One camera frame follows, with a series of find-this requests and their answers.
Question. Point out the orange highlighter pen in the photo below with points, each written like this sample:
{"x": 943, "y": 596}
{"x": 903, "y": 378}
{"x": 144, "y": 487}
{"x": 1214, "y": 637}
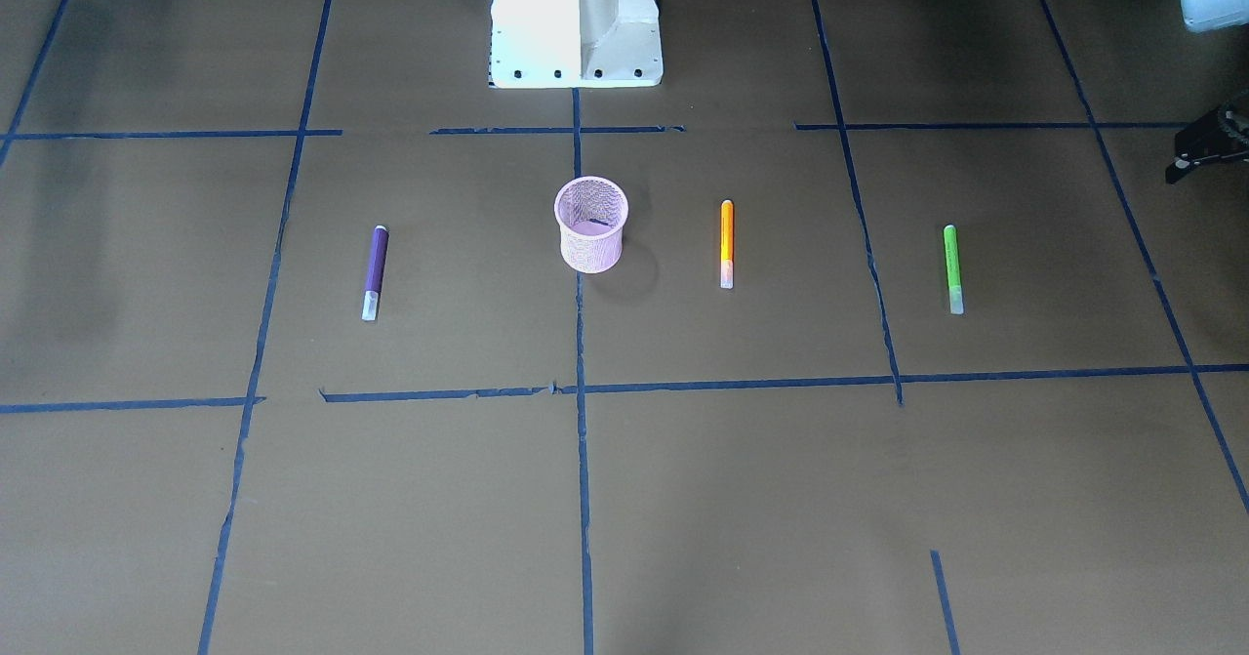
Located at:
{"x": 727, "y": 245}

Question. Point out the green highlighter pen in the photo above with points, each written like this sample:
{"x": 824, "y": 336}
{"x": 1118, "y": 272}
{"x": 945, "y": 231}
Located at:
{"x": 953, "y": 264}

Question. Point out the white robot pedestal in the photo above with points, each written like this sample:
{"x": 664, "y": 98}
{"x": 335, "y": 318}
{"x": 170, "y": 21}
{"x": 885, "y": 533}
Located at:
{"x": 563, "y": 44}

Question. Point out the purple highlighter pen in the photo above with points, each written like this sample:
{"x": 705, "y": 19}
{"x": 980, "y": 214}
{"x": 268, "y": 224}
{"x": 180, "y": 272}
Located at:
{"x": 374, "y": 274}

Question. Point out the pink mesh pen holder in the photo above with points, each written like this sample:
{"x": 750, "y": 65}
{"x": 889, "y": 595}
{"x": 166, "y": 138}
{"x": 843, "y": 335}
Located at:
{"x": 591, "y": 214}

